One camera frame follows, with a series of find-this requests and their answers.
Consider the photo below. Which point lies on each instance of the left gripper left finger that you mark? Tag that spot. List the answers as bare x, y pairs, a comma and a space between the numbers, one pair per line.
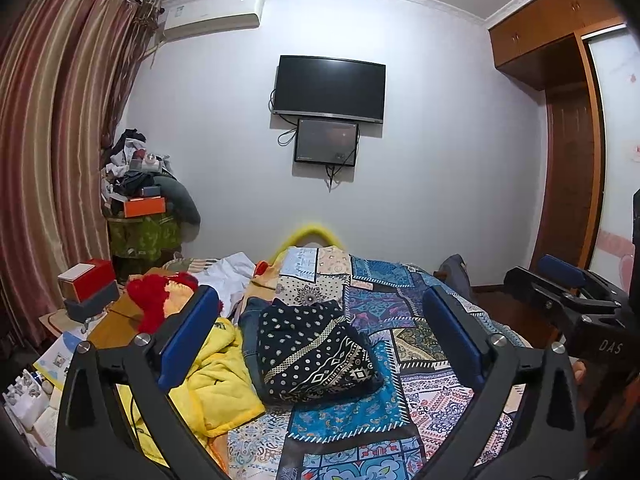
116, 420

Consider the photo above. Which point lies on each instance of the navy patterned hooded jacket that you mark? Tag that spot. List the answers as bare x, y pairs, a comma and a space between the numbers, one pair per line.
310, 353

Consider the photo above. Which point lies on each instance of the clutter pile of clothes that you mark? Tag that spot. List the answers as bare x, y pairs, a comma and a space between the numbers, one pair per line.
129, 167

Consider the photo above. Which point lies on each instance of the wooden door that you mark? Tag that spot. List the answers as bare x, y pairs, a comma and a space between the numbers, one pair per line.
567, 227

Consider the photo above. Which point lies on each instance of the wooden bedside table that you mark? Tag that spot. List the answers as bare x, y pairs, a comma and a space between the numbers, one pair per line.
119, 325

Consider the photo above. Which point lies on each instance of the dark grey box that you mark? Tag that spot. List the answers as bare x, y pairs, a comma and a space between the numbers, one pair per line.
80, 311

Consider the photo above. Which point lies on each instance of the yellow garment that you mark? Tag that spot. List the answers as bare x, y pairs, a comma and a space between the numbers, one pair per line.
217, 395

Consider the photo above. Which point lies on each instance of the blue patchwork bedspread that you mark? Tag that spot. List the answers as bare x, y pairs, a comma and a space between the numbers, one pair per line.
389, 434

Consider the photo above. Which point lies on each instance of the grey backpack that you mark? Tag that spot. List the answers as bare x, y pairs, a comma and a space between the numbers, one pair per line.
456, 277

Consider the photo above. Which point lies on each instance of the red plush toy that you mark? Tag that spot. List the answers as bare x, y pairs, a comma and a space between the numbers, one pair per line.
161, 298

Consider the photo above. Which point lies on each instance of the red and white box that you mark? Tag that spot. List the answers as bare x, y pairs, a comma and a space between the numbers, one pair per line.
83, 280

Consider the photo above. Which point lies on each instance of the blue denim garment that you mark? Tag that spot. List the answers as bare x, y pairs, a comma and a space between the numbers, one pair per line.
248, 324

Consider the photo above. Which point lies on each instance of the white garment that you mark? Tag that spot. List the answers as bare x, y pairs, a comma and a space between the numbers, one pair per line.
230, 277

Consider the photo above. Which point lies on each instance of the orange box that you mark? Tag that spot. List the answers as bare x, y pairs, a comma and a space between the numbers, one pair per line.
144, 206

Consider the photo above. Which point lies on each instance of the grey green pillow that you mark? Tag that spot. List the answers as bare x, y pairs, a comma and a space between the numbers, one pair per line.
179, 199

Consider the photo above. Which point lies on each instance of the white wardrobe door with hearts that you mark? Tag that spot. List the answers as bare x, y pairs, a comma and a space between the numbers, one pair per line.
615, 59

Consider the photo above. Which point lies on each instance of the wooden overhead cabinet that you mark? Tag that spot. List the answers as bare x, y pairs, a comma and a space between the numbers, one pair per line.
539, 44

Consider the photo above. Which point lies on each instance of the yellow bed headboard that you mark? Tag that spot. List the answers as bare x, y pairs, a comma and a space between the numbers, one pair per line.
310, 231

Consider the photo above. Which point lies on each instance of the striped red curtain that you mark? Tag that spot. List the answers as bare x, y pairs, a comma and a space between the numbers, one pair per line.
67, 70

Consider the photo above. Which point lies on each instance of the white air conditioner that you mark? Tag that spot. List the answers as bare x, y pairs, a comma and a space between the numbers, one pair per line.
192, 18

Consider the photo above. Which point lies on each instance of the small black wall monitor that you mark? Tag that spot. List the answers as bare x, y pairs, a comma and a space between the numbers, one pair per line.
326, 142

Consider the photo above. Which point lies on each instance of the large black wall television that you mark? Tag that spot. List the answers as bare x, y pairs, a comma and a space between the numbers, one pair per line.
330, 87

